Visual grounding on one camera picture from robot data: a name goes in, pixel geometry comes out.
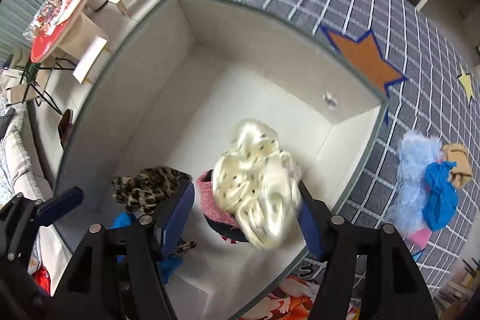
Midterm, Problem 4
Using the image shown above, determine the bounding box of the folding chair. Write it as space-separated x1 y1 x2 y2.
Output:
5 58 76 114

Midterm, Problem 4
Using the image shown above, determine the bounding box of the cartoon printed mat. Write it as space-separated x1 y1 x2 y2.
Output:
244 275 327 320

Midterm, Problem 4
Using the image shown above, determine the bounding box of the round red table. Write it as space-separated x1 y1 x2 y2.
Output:
22 0 92 64

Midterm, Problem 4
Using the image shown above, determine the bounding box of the light blue fluffy scarf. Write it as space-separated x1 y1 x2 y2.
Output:
390 130 443 234

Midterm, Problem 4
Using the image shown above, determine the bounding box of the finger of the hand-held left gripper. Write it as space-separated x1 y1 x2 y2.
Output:
35 186 84 227

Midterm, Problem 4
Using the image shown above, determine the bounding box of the pink and black fuzzy hat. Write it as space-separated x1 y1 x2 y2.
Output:
196 170 252 244

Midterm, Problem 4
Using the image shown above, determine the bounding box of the tan cloth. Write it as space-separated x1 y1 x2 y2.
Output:
440 144 474 189

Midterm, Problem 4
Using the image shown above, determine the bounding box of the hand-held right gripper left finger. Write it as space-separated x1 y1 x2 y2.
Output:
50 179 196 320

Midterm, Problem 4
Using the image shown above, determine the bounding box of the blue cloth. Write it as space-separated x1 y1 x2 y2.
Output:
424 160 460 232
110 212 184 285

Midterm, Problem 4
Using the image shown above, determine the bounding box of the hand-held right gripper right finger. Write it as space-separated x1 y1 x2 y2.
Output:
298 181 439 320

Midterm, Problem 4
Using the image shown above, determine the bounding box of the dark red slipper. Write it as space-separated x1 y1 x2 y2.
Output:
58 109 74 148

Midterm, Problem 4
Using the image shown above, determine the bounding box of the leopard print scarf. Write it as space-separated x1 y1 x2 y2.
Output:
112 166 193 214

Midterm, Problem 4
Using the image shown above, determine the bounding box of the grey checked mat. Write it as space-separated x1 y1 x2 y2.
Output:
230 0 480 302

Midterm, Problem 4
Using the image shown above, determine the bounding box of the beige sofa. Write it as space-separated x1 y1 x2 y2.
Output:
0 106 57 268

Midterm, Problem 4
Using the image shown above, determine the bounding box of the grey storage box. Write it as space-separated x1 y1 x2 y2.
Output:
52 0 391 320

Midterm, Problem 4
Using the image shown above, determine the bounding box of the cream dotted scarf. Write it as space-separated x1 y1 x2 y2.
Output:
212 119 302 251

